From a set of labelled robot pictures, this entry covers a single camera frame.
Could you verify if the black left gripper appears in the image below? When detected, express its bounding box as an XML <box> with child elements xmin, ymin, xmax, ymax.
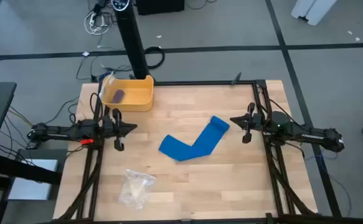
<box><xmin>101</xmin><ymin>108</ymin><xmax>138</xmax><ymax>152</ymax></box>

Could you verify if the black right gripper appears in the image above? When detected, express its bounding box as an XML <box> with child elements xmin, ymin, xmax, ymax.
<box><xmin>230</xmin><ymin>101</ymin><xmax>263</xmax><ymax>144</ymax></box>

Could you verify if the blue elastic bandage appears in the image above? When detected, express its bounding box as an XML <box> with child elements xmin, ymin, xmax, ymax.
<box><xmin>158</xmin><ymin>115</ymin><xmax>231</xmax><ymax>162</ymax></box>

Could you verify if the clear plastic zip bag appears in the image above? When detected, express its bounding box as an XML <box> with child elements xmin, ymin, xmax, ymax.
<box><xmin>118</xmin><ymin>169</ymin><xmax>157</xmax><ymax>210</ymax></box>

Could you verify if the dark purple bandage roll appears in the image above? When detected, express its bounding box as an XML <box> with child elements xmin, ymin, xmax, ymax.
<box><xmin>111</xmin><ymin>89</ymin><xmax>126</xmax><ymax>105</ymax></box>

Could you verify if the yellow plastic bin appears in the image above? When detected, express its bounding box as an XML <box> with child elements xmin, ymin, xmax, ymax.
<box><xmin>100</xmin><ymin>74</ymin><xmax>155</xmax><ymax>113</ymax></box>

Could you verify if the clear plastic wrapper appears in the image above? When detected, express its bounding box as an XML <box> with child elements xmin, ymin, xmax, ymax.
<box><xmin>98</xmin><ymin>72</ymin><xmax>117</xmax><ymax>98</ymax></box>

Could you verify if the white flat box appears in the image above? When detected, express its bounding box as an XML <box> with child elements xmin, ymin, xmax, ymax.
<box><xmin>7</xmin><ymin>159</ymin><xmax>60</xmax><ymax>201</ymax></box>

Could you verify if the black box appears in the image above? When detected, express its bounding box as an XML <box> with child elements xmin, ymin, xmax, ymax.
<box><xmin>136</xmin><ymin>0</ymin><xmax>186</xmax><ymax>16</ymax></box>

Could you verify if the white angular object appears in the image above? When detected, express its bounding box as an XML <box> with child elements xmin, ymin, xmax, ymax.
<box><xmin>290</xmin><ymin>0</ymin><xmax>338</xmax><ymax>26</ymax></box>

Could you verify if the black aluminium rig frame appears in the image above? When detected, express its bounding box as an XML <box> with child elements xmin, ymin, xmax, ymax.
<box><xmin>37</xmin><ymin>79</ymin><xmax>363</xmax><ymax>224</ymax></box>

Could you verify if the black coiled floor cable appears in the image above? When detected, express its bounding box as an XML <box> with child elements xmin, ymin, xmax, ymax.
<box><xmin>144</xmin><ymin>46</ymin><xmax>166</xmax><ymax>70</ymax></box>

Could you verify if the white power strip cable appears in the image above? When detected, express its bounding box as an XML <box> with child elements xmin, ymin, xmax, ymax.
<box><xmin>83</xmin><ymin>9</ymin><xmax>113</xmax><ymax>35</ymax></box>

